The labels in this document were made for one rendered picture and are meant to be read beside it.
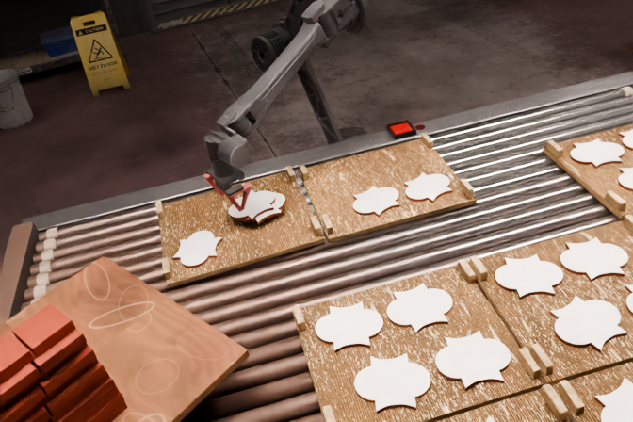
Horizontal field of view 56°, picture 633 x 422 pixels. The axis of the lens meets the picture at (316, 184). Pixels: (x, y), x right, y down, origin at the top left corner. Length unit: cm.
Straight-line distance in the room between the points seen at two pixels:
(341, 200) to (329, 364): 55
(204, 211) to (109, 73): 346
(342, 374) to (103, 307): 53
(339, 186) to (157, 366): 76
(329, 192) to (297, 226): 16
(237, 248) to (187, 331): 38
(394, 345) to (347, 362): 10
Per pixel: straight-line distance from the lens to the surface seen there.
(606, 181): 174
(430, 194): 163
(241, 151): 143
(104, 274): 146
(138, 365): 123
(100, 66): 509
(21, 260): 179
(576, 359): 128
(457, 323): 131
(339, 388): 122
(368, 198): 163
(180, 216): 174
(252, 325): 139
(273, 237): 157
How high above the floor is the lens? 191
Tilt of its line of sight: 34 degrees down
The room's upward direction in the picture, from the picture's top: 9 degrees counter-clockwise
